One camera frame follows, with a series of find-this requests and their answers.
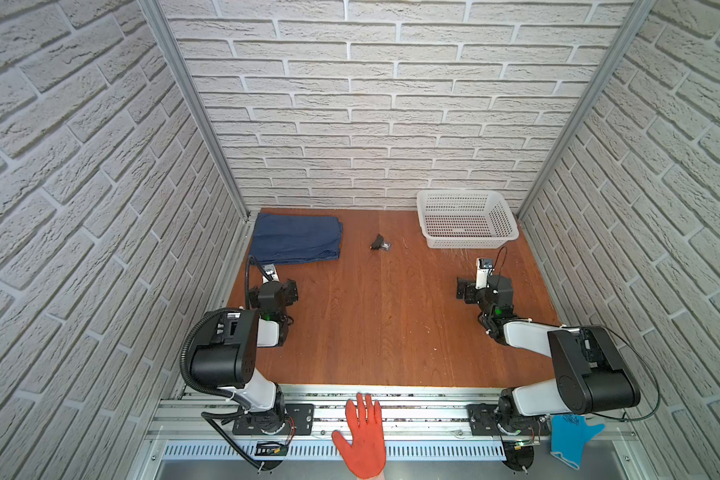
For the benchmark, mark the aluminium mounting rail frame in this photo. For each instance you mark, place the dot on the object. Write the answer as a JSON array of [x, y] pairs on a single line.
[[420, 423]]

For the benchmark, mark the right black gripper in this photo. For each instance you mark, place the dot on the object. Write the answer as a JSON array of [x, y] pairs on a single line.
[[462, 283]]

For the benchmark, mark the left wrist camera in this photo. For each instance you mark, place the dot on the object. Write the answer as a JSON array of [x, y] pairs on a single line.
[[269, 273]]

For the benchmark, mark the small black electronics box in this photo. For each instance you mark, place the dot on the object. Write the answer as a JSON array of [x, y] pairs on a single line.
[[271, 449]]

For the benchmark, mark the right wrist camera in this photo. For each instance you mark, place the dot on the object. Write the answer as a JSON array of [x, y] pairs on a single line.
[[484, 271]]

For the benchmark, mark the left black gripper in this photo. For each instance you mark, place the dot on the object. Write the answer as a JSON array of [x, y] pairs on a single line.
[[292, 290]]

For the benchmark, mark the small black clip object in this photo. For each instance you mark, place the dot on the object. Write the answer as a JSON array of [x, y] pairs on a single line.
[[380, 243]]

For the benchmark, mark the dark blue denim trousers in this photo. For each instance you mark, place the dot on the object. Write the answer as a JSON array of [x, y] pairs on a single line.
[[292, 239]]

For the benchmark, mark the blue work glove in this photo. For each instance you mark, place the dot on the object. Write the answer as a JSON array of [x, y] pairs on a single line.
[[569, 435]]

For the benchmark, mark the white plastic laundry basket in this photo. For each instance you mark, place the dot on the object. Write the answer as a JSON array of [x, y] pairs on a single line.
[[465, 219]]

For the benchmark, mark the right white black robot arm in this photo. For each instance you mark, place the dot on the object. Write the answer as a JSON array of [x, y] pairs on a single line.
[[590, 375]]

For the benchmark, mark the black round floor puck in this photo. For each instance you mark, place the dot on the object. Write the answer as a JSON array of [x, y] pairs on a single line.
[[518, 458]]

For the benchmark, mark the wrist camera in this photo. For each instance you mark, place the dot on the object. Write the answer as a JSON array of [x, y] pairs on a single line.
[[269, 273], [484, 271]]

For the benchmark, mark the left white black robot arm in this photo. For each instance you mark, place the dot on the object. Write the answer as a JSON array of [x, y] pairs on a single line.
[[218, 355]]

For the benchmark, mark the red work glove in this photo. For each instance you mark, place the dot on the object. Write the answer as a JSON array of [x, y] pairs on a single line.
[[365, 454]]

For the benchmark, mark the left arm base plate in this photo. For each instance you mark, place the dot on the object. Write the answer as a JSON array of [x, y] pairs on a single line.
[[300, 419]]

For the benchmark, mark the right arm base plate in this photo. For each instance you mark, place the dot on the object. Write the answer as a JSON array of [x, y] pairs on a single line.
[[483, 419]]

